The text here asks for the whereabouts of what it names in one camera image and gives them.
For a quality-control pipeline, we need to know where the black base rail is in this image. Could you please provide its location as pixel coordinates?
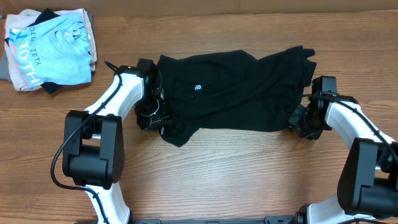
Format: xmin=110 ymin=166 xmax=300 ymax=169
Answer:
xmin=128 ymin=215 xmax=307 ymax=224

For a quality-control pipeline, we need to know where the light blue printed t-shirt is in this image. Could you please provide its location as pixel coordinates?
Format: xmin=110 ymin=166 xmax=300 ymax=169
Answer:
xmin=8 ymin=14 xmax=92 ymax=88

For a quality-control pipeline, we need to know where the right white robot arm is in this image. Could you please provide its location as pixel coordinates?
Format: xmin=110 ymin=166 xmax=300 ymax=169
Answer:
xmin=287 ymin=94 xmax=397 ymax=223

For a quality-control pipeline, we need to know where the black polo shirt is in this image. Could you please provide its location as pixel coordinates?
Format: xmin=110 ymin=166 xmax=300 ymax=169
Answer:
xmin=157 ymin=46 xmax=317 ymax=147

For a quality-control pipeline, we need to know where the beige folded garment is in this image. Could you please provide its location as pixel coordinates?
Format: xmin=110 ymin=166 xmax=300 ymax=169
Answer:
xmin=2 ymin=9 xmax=97 ymax=91

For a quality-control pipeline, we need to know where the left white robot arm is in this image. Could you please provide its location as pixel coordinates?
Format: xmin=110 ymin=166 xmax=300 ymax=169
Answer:
xmin=55 ymin=65 xmax=172 ymax=223

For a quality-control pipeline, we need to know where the grey folded garment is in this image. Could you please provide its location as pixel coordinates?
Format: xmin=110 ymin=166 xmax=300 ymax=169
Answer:
xmin=0 ymin=52 xmax=11 ymax=82

